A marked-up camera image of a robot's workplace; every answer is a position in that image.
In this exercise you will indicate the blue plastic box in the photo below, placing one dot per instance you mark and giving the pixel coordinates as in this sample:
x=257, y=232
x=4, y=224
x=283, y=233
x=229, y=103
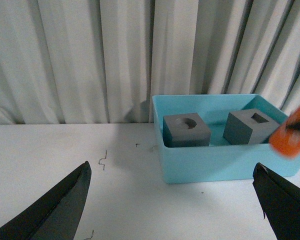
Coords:
x=220, y=161

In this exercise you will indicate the orange cylinder with white numbers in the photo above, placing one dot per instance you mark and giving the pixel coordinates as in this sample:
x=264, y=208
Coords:
x=285, y=141

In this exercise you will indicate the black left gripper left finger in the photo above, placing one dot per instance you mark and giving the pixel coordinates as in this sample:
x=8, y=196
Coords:
x=55, y=215

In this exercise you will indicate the gray block with round hole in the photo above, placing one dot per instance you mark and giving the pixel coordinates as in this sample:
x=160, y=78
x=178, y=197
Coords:
x=185, y=130

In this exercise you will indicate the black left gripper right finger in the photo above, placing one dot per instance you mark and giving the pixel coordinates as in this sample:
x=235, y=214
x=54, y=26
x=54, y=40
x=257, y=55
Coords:
x=280, y=202

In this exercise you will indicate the gray block with square hole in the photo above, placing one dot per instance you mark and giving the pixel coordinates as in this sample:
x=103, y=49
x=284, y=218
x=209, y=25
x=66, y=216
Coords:
x=248, y=127

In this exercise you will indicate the white pleated curtain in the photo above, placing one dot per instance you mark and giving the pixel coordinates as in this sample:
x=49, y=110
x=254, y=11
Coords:
x=102, y=61

